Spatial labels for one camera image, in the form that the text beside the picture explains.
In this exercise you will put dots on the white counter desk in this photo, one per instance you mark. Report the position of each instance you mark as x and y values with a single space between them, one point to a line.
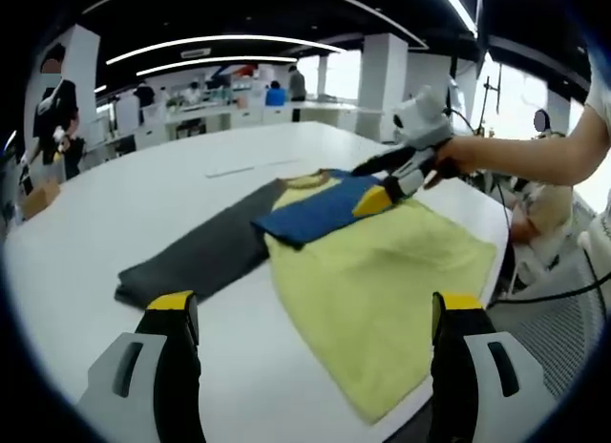
248 113

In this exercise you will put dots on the yellow blue grey garment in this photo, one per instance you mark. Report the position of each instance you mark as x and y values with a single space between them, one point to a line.
382 280

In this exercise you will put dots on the white printed shirt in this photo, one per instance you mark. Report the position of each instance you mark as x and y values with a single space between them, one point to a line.
601 94

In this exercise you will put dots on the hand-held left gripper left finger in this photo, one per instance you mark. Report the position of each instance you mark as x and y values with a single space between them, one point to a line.
176 366

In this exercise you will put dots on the cardboard box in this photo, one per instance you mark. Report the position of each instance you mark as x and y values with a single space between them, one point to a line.
40 199

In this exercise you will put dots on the long ceiling light strip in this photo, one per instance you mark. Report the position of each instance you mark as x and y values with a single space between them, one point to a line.
215 41
215 61

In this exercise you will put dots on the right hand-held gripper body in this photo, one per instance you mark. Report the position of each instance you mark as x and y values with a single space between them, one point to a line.
427 120

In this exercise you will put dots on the person's right hand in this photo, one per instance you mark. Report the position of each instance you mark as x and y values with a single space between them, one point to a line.
458 156

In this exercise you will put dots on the white mesh chair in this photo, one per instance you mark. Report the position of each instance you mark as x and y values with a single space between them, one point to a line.
558 338

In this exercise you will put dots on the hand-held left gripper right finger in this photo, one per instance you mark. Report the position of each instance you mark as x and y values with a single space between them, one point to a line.
453 366

